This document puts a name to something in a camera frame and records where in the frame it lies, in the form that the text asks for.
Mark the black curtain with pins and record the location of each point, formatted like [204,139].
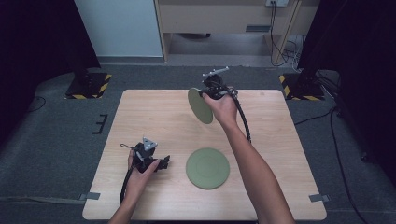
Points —
[40,40]
[358,62]

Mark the person's left hand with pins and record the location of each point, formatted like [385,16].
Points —
[138,183]

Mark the grey wall socket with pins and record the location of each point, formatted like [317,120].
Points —
[276,2]

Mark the black stand base striped edge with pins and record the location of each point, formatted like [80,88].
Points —
[88,85]
[300,86]

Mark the person's right hand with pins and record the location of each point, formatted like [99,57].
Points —
[222,110]

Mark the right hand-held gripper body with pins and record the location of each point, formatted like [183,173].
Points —
[216,85]

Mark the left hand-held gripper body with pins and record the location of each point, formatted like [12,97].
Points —
[144,155]

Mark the green round plate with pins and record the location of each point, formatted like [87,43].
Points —
[200,105]
[207,168]

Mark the grey tape strip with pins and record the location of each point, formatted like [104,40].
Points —
[90,196]
[319,198]

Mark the light wooden desk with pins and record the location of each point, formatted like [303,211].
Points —
[218,18]

